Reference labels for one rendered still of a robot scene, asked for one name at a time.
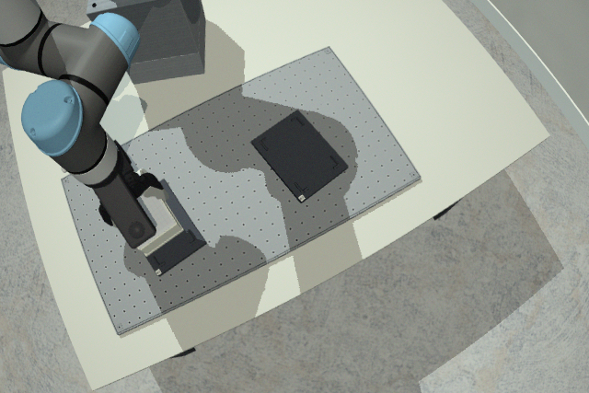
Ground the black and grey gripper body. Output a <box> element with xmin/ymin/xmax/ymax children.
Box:
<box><xmin>85</xmin><ymin>140</ymin><xmax>145</xmax><ymax>199</ymax></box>

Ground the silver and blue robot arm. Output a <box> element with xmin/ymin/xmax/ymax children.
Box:
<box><xmin>0</xmin><ymin>0</ymin><xmax>156</xmax><ymax>249</ymax></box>

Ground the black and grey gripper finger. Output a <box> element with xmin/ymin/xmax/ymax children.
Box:
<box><xmin>140</xmin><ymin>168</ymin><xmax>169</xmax><ymax>202</ymax></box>
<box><xmin>98</xmin><ymin>205</ymin><xmax>117</xmax><ymax>227</ymax></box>

